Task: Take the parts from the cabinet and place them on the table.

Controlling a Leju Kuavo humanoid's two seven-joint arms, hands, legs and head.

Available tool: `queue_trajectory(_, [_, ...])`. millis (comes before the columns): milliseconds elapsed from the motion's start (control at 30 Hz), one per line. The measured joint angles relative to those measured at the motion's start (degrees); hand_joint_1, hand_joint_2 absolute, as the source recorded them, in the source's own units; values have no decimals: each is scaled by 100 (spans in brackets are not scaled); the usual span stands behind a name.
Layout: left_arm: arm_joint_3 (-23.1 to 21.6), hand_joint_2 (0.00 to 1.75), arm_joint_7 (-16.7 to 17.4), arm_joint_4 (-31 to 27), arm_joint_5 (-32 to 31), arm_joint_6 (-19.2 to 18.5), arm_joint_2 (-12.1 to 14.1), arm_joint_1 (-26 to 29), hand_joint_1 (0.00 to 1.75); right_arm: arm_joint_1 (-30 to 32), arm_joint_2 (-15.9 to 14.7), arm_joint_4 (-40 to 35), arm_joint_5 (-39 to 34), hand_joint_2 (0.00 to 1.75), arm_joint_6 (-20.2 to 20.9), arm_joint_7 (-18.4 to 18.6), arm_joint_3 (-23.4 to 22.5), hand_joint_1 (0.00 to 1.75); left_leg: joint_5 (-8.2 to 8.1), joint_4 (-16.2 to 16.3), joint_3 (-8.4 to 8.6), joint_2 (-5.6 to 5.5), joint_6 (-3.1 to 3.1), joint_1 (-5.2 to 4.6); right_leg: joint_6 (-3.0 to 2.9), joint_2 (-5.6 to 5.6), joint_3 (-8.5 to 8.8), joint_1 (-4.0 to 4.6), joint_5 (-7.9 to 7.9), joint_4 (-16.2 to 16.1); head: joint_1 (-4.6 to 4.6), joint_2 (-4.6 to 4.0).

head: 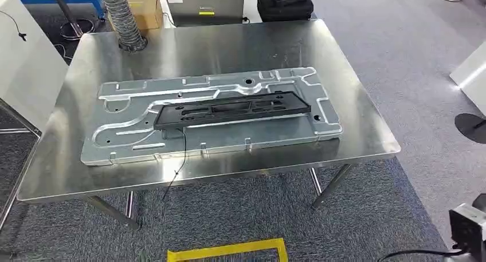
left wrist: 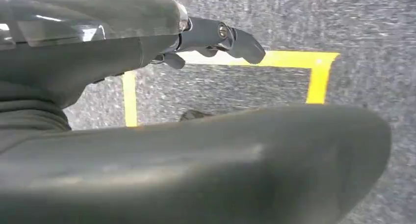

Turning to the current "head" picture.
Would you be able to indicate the black plastic licence plate frame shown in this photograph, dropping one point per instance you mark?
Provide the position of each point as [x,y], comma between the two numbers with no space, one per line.
[296,104]

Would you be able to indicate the stamped silver metal panel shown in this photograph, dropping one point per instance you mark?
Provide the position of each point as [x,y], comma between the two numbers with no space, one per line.
[227,146]

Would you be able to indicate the stainless steel table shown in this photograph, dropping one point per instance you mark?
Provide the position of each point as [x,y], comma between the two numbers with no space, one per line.
[341,55]

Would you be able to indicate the black bag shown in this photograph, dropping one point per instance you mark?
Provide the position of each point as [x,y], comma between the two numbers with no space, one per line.
[284,6]

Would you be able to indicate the yellow floor tape square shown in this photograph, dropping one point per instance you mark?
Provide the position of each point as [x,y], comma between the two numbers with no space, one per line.
[227,249]

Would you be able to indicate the grey metal case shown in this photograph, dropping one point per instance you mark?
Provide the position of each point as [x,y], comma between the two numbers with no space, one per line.
[205,2]

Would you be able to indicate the brown cardboard box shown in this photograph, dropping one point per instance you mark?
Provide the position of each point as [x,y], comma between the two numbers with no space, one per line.
[146,9]

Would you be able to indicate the pole stand with round base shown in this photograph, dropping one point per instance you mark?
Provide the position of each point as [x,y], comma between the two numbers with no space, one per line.
[74,28]

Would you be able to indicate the white cabinet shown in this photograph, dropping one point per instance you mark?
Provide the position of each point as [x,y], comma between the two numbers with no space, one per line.
[26,70]

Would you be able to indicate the white box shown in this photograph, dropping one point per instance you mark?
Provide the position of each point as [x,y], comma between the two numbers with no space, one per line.
[474,78]

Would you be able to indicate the steel frame rail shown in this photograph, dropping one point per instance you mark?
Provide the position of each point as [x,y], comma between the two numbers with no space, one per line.
[19,119]

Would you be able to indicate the black round base plate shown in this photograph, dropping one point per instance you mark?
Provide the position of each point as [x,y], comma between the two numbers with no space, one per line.
[470,127]

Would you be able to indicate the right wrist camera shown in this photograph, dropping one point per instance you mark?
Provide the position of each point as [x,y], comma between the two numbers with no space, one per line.
[469,226]

